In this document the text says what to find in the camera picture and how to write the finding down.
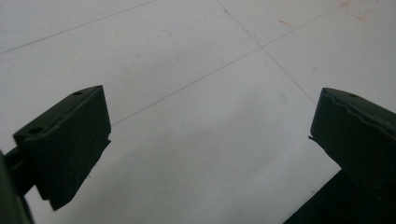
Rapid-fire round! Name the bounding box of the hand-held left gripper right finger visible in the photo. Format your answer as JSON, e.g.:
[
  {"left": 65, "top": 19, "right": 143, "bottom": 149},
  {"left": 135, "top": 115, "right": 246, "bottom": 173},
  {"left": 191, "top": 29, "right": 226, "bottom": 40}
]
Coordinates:
[{"left": 308, "top": 87, "right": 396, "bottom": 202}]

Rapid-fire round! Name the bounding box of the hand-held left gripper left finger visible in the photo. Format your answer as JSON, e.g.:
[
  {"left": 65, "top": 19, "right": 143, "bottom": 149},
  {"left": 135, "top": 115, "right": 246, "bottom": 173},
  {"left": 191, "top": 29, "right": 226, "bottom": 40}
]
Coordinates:
[{"left": 12, "top": 85, "right": 112, "bottom": 212}]

